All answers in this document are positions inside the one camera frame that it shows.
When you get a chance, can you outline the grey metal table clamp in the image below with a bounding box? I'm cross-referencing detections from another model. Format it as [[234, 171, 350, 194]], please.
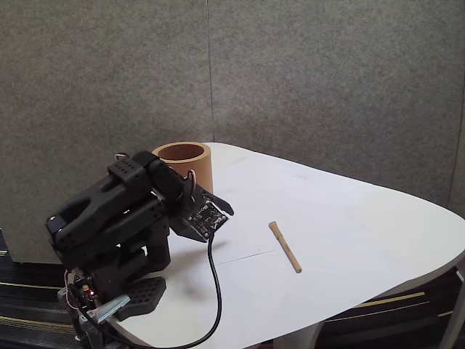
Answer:
[[57, 293, 131, 345]]

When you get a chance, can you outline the white table leg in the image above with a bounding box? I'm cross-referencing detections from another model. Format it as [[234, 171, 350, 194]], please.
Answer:
[[440, 267, 465, 349], [272, 319, 328, 349]]

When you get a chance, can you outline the bare camera circuit board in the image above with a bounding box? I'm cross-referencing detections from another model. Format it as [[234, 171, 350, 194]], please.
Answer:
[[187, 198, 230, 240]]

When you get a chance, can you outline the tan wooden pen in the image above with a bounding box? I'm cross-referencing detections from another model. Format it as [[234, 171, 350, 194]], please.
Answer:
[[268, 220, 303, 274]]

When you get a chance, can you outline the brown cylindrical pen holder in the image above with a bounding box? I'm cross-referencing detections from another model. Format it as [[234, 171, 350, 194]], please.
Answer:
[[151, 142, 214, 196]]

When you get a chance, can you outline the white red servo wire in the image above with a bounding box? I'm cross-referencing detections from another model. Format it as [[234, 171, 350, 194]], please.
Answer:
[[183, 169, 199, 190]]

